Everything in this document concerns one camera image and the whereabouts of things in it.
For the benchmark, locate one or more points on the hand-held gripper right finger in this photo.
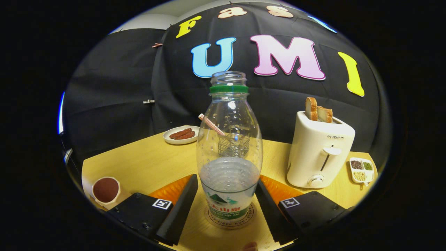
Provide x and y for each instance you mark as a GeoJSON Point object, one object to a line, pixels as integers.
{"type": "Point", "coordinates": [271, 216]}

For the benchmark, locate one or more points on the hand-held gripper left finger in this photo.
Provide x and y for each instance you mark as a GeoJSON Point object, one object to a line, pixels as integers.
{"type": "Point", "coordinates": [179, 212]}

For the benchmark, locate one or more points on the round wooden coaster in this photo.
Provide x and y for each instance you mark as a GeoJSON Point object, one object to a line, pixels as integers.
{"type": "Point", "coordinates": [249, 218]}

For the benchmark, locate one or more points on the cream cup with red inside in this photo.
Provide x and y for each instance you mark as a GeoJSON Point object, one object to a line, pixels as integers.
{"type": "Point", "coordinates": [106, 190]}

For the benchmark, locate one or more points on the wooden table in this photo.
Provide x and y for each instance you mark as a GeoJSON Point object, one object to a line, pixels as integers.
{"type": "Point", "coordinates": [139, 164]}

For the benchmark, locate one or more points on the white toaster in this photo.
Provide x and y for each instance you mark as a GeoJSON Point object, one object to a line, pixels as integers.
{"type": "Point", "coordinates": [313, 157]}

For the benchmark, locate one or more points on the small white plate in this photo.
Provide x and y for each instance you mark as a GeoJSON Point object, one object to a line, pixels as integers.
{"type": "Point", "coordinates": [169, 139]}

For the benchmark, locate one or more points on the red sausage piece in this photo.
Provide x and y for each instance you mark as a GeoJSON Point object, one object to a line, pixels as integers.
{"type": "Point", "coordinates": [188, 136]}
{"type": "Point", "coordinates": [179, 133]}

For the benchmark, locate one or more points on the white divided dish with seeds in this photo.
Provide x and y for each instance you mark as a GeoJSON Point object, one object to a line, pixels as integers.
{"type": "Point", "coordinates": [362, 170]}

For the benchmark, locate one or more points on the toasted bread slice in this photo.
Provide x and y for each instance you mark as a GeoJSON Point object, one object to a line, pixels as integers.
{"type": "Point", "coordinates": [324, 115]}
{"type": "Point", "coordinates": [311, 108]}

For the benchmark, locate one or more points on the silver metal clip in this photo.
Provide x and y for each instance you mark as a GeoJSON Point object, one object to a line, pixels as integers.
{"type": "Point", "coordinates": [148, 101]}

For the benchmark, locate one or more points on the black backdrop cloth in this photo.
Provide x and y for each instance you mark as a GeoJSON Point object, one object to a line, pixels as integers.
{"type": "Point", "coordinates": [122, 76]}

